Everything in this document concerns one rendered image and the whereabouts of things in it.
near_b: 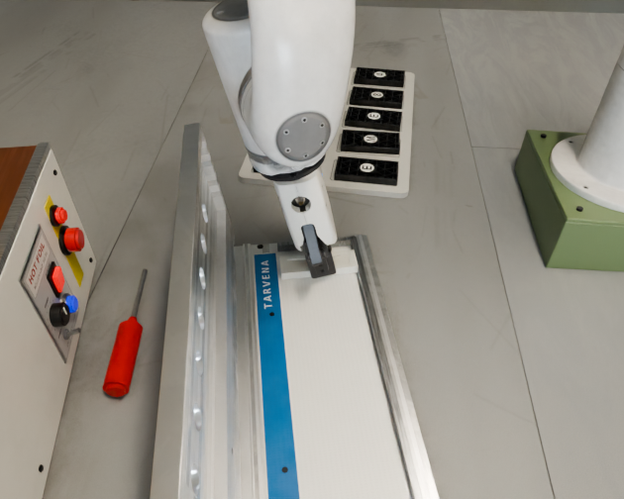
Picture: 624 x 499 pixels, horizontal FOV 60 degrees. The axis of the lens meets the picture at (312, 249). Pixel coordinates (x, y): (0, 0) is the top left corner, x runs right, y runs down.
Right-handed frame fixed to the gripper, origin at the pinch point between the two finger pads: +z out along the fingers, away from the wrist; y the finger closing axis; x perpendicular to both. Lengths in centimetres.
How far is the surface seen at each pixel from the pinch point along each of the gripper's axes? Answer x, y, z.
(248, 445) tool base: 10.3, -23.0, 0.7
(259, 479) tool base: 9.3, -26.7, 0.6
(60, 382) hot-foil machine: 29.1, -14.2, -4.2
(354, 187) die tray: -6.7, 17.5, 5.4
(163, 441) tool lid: 10.1, -31.6, -18.9
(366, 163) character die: -9.7, 21.8, 4.8
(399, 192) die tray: -13.3, 15.5, 6.8
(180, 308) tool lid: 9.6, -21.0, -18.9
